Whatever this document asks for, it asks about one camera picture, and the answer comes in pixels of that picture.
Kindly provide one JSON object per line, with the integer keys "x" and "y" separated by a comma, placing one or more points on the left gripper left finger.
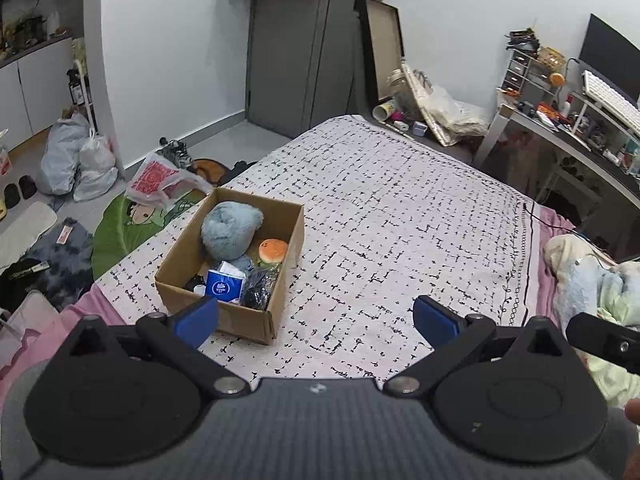
{"x": 175, "y": 339}

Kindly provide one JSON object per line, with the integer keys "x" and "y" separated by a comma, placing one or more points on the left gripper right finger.
{"x": 456, "y": 342}

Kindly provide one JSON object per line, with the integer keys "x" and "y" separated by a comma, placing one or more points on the blue tissue pack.
{"x": 225, "y": 287}

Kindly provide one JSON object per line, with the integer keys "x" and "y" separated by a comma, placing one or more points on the black item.
{"x": 259, "y": 287}

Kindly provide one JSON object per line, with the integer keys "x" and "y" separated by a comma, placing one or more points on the grey plush slipper toy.
{"x": 229, "y": 228}

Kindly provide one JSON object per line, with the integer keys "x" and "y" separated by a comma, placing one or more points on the light blue blanket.
{"x": 584, "y": 283}

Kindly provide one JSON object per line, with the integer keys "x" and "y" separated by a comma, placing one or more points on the cardboard box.
{"x": 188, "y": 257}

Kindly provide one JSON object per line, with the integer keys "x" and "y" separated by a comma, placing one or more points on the green leaf floor mat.
{"x": 126, "y": 225}

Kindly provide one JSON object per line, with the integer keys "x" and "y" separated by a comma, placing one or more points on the orange bun plush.
{"x": 272, "y": 251}

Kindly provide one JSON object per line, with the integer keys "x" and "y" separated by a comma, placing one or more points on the white black patterned bed cover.
{"x": 385, "y": 220}

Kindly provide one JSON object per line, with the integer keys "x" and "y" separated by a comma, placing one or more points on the red white plastic bag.
{"x": 160, "y": 184}

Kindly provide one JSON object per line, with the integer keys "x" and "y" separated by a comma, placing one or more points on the cluttered desk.
{"x": 606, "y": 171}

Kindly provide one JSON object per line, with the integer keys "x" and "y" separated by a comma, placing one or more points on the grey blue plastic bag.
{"x": 59, "y": 163}

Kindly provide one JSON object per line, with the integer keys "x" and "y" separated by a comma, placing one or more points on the beige tote bag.
{"x": 449, "y": 121}

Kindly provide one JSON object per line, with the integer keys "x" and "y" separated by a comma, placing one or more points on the paper cup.
{"x": 384, "y": 111}

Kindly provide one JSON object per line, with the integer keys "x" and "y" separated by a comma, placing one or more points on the white keyboard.
{"x": 607, "y": 97}

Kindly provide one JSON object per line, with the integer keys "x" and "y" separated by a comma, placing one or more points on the small drawer organizer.
{"x": 526, "y": 74}

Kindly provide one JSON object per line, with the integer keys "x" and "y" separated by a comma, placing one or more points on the black monitor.
{"x": 612, "y": 56}

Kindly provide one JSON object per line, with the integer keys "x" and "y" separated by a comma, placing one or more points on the grey door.
{"x": 304, "y": 63}

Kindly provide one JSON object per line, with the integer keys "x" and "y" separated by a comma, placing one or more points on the brown framed board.
{"x": 382, "y": 47}

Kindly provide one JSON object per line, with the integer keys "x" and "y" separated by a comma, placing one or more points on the white cabinet with shelves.
{"x": 36, "y": 55}

